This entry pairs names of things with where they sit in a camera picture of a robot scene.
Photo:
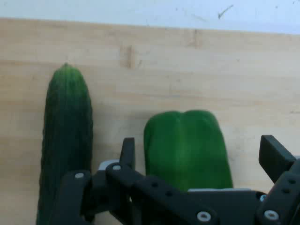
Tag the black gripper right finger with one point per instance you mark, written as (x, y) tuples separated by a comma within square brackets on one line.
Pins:
[(284, 187)]

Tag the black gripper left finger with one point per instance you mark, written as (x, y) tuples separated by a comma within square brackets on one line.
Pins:
[(145, 187)]

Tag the green bell pepper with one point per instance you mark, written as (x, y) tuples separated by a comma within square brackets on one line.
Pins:
[(185, 150)]

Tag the long dark green cucumber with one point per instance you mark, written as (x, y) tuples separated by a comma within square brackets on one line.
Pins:
[(68, 117)]

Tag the wooden cutting board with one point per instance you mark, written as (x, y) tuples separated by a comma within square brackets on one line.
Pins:
[(187, 70)]

